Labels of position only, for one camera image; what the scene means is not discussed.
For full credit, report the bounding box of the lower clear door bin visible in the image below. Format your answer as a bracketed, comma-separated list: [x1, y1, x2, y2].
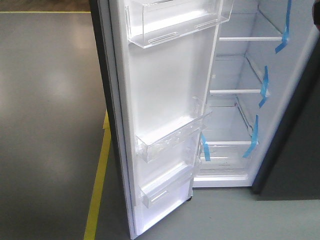
[140, 154, 200, 208]

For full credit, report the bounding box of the clear door bin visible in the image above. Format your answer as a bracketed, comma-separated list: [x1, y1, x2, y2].
[135, 96, 211, 163]
[124, 0, 234, 49]
[140, 154, 200, 208]

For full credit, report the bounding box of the fridge door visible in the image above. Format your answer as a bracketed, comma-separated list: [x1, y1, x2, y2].
[89, 0, 224, 240]

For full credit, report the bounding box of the upper clear door bin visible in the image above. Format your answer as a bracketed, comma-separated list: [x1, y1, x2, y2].
[124, 0, 234, 49]

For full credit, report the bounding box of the white open fridge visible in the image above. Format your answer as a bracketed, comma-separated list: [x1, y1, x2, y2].
[88, 0, 320, 240]

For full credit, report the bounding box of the middle clear door bin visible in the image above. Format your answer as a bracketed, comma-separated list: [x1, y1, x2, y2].
[135, 96, 211, 163]

